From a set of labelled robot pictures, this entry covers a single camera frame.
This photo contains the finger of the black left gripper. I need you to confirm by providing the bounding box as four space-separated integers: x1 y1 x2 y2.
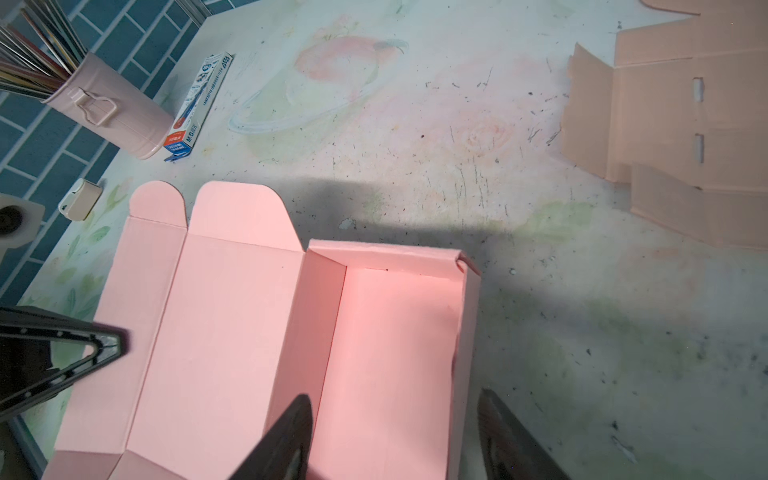
0 305 129 424

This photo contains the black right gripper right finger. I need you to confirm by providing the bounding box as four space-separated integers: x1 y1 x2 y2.
477 388 569 480

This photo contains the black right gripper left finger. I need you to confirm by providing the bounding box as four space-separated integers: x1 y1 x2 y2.
229 394 313 480

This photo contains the pink cardboard box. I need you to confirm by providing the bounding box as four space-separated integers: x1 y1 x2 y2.
44 181 481 479

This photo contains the white blue pencil box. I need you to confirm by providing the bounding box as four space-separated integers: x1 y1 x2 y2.
163 52 234 162

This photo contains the tan flat cardboard box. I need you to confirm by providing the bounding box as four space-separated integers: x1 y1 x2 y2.
561 1 767 249

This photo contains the white round object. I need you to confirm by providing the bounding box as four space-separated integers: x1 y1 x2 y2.
58 178 103 222

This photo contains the pink metal pencil bucket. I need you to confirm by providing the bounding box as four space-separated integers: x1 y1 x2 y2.
43 53 174 160

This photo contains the bundle of coloured pencils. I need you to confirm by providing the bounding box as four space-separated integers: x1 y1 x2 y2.
1 0 89 101

